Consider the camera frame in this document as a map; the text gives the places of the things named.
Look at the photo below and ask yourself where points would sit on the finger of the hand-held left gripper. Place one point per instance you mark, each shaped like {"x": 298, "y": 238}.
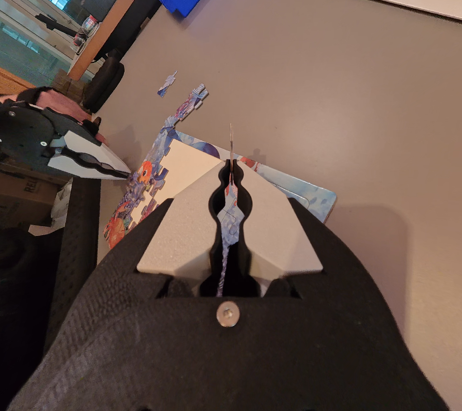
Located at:
{"x": 65, "y": 167}
{"x": 90, "y": 146}

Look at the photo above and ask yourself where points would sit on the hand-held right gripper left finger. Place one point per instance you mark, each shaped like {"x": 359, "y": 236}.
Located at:
{"x": 177, "y": 237}

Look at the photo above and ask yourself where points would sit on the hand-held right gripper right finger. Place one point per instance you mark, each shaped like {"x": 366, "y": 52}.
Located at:
{"x": 281, "y": 237}

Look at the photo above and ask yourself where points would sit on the sea animals jigsaw puzzle board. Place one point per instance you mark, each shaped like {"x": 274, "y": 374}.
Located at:
{"x": 187, "y": 162}

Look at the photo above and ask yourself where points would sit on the white blue striped puzzle piece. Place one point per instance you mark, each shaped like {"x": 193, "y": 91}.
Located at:
{"x": 168, "y": 84}

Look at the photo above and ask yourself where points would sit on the person's left hand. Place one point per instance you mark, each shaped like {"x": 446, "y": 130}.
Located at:
{"x": 61, "y": 102}

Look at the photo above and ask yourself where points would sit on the white crumpled paper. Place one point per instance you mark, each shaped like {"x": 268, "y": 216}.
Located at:
{"x": 61, "y": 205}

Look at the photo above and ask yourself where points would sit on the cardboard box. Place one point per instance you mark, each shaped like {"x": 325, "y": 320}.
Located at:
{"x": 25, "y": 198}

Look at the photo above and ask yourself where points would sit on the colourful jar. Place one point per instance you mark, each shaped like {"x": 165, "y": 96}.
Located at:
{"x": 78, "y": 44}
{"x": 89, "y": 24}

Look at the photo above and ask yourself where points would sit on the striped purple coral puzzle piece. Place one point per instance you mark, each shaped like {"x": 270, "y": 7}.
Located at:
{"x": 193, "y": 100}

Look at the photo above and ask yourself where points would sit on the wooden edged table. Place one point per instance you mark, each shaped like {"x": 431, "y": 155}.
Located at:
{"x": 108, "y": 28}

